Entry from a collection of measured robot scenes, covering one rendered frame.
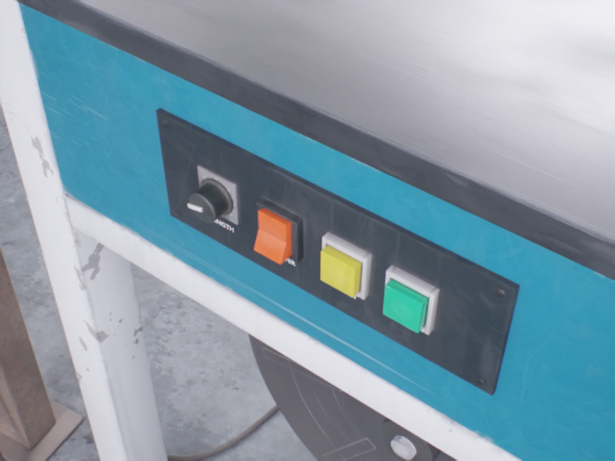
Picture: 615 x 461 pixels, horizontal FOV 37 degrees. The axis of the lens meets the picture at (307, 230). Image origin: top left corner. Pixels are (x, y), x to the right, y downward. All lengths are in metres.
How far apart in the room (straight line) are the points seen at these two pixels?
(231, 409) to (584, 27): 0.82
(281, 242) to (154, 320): 0.83
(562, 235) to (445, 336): 0.12
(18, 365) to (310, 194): 0.69
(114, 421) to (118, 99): 0.44
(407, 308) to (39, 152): 0.34
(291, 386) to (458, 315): 0.54
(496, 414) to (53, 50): 0.37
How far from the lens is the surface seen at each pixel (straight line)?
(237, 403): 1.26
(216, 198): 0.57
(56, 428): 1.27
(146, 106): 0.60
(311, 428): 1.06
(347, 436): 1.02
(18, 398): 1.18
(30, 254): 1.51
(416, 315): 0.51
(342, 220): 0.52
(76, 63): 0.63
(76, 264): 0.80
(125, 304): 0.87
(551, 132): 0.48
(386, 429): 0.90
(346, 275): 0.52
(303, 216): 0.54
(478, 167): 0.45
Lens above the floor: 1.02
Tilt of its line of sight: 43 degrees down
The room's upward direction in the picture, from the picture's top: straight up
